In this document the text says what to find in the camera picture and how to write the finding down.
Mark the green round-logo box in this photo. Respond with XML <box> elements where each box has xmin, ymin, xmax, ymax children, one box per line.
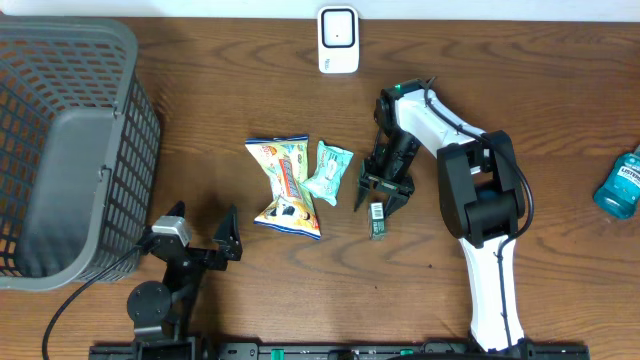
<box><xmin>368</xmin><ymin>202</ymin><xmax>387</xmax><ymax>241</ymax></box>

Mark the teal wet wipes pack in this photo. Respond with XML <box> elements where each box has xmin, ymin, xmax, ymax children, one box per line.
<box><xmin>302</xmin><ymin>140</ymin><xmax>354</xmax><ymax>206</ymax></box>

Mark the yellow snack bag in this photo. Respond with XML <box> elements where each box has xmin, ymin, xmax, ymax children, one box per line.
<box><xmin>245</xmin><ymin>135</ymin><xmax>321</xmax><ymax>240</ymax></box>

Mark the blue mouthwash bottle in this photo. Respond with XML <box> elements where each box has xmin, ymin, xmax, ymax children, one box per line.
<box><xmin>594</xmin><ymin>148</ymin><xmax>639</xmax><ymax>220</ymax></box>

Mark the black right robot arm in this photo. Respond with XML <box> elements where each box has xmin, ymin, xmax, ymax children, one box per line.
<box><xmin>356</xmin><ymin>79</ymin><xmax>534</xmax><ymax>353</ymax></box>

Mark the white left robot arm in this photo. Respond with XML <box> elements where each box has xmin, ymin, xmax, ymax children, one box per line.
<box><xmin>127</xmin><ymin>201</ymin><xmax>243</xmax><ymax>360</ymax></box>

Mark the white barcode scanner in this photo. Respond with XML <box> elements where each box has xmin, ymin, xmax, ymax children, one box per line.
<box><xmin>317</xmin><ymin>5</ymin><xmax>360</xmax><ymax>74</ymax></box>

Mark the grey plastic shopping basket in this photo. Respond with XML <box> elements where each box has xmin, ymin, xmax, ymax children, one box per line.
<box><xmin>1</xmin><ymin>16</ymin><xmax>161</xmax><ymax>291</ymax></box>

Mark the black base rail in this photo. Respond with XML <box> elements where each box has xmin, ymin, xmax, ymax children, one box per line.
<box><xmin>88</xmin><ymin>341</ymin><xmax>591</xmax><ymax>360</ymax></box>

